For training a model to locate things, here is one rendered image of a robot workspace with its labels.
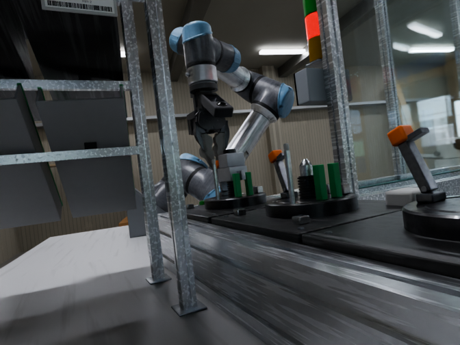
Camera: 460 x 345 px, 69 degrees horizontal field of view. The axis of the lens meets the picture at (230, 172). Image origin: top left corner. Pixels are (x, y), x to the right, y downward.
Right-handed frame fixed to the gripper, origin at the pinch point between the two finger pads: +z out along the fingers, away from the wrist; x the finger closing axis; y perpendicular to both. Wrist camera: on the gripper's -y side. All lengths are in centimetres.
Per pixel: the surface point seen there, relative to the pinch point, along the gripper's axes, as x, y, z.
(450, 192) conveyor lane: -51, -25, 14
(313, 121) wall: -525, 556, -95
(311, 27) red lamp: -16.7, -20.4, -26.3
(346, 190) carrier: -5.0, -36.5, 7.2
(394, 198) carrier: -7.5, -42.8, 8.6
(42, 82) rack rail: 35.2, -12.7, -16.2
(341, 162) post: -17.5, -23.7, 3.1
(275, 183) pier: -394, 560, 41
